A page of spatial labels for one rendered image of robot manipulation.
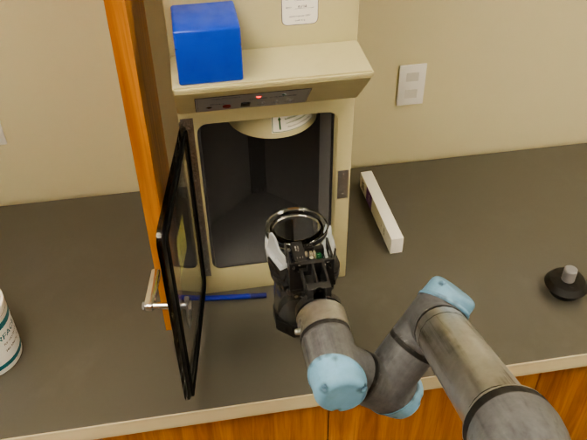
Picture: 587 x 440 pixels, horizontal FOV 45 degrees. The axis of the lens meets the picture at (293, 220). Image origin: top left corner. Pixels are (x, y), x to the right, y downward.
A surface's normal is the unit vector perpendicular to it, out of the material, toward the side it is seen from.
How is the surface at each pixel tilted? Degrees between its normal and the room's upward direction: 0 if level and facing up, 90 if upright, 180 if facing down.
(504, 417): 29
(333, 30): 90
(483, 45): 90
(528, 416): 12
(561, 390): 90
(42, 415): 0
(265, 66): 0
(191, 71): 90
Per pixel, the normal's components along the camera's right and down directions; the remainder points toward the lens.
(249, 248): -0.01, -0.76
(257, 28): 0.17, 0.63
